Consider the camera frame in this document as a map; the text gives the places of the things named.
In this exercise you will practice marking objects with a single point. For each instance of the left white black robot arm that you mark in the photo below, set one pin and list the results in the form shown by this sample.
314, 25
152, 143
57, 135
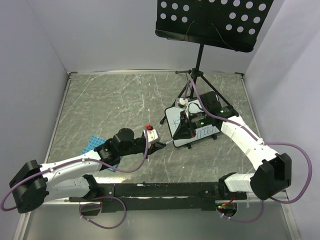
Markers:
35, 183

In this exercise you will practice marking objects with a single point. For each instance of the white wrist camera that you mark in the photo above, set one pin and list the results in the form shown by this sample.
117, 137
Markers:
151, 134
182, 103

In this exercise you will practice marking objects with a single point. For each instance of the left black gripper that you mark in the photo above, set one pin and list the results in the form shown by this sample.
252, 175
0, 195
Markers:
155, 147

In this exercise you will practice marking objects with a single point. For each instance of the white board with black frame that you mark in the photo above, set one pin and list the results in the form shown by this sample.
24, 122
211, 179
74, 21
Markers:
172, 116

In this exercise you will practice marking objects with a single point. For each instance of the blue studded building plate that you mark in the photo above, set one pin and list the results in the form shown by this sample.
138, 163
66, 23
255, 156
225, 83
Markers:
95, 145

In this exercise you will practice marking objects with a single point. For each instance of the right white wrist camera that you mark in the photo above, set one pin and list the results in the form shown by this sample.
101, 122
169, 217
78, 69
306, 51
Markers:
182, 103

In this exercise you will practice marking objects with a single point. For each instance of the black perforated music stand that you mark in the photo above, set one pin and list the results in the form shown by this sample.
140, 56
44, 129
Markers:
227, 24

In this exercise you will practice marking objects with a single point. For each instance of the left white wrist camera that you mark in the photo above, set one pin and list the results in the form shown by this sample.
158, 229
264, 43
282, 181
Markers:
151, 134

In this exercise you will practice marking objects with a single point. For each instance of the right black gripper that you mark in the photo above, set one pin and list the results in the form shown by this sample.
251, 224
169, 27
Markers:
185, 129

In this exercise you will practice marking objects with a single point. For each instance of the white blue whiteboard marker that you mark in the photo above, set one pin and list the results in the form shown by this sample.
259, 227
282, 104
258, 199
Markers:
167, 142

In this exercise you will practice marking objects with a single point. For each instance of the black whiteboard easel stand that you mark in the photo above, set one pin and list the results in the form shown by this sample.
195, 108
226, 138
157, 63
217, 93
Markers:
202, 140

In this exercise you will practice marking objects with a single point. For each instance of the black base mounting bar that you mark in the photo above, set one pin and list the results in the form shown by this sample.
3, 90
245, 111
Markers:
159, 196

